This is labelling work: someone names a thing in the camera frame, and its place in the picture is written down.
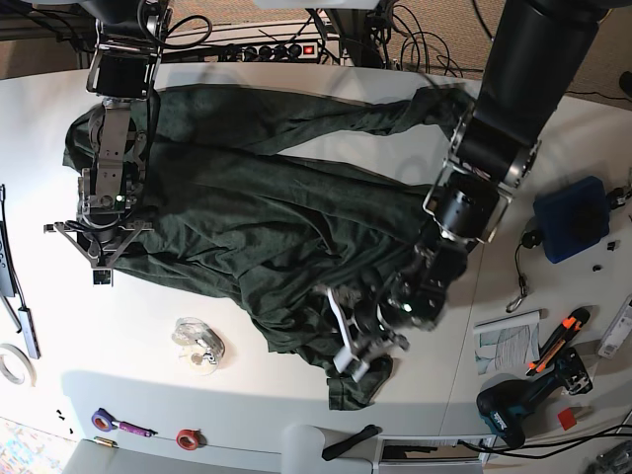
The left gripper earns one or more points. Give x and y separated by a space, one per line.
368 321

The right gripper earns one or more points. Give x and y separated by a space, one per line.
100 246

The dark green t-shirt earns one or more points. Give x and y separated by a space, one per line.
234 216

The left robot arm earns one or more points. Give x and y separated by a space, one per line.
536 51

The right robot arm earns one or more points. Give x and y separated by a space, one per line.
131 37

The grey usb hub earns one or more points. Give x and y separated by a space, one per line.
29 332

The dark remote control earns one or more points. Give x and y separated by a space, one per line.
8 287

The paper instruction booklet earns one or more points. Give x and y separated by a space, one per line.
507 342

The white tape roll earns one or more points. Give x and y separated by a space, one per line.
16 367

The purple tape roll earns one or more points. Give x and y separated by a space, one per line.
103 421

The purple marker pen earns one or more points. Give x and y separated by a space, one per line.
133 429

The gold green small cylinder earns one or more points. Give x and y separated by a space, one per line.
105 442

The red tape roll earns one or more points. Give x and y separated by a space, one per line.
188 439

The orange black utility knife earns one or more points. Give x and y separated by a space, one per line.
560 338

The red square card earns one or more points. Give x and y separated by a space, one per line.
567 419

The blue box with black knob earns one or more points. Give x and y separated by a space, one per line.
572 219

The white rectangular device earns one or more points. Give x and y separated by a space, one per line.
616 333

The black power strip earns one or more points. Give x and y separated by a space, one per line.
294 52

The black cordless drill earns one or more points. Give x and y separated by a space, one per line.
504 406

